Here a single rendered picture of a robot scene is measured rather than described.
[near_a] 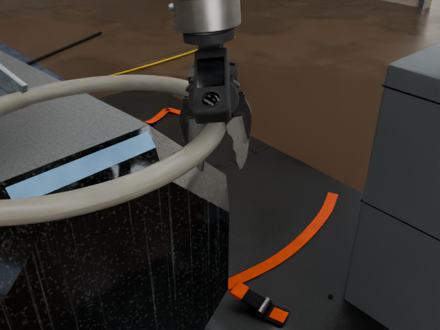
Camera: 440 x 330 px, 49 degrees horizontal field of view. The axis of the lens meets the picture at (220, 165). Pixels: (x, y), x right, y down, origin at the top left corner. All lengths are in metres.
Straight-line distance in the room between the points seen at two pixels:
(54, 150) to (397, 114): 0.84
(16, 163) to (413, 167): 0.96
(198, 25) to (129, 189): 0.23
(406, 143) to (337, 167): 1.15
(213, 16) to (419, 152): 0.82
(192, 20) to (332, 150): 2.02
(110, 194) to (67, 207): 0.05
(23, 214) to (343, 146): 2.22
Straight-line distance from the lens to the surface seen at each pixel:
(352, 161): 2.53
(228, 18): 0.65
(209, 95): 0.60
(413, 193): 1.39
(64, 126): 1.07
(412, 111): 1.30
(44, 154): 0.98
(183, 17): 0.65
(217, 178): 1.22
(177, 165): 0.59
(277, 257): 1.86
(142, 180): 0.57
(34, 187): 0.92
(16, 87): 0.99
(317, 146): 2.63
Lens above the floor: 1.27
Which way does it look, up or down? 32 degrees down
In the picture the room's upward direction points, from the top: straight up
